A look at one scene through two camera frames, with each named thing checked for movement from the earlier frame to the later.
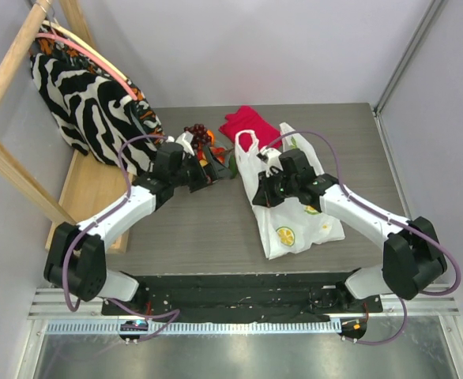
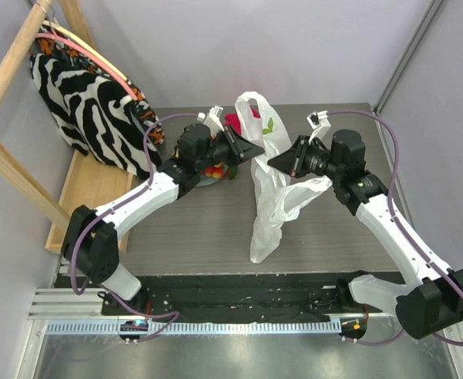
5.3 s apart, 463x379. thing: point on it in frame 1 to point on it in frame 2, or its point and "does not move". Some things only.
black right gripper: x=269 y=189 to x=301 y=156
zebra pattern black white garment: x=95 y=114 does not move
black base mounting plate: x=299 y=298 does not move
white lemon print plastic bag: x=291 y=226 to x=275 y=198
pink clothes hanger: x=51 y=35 does not move
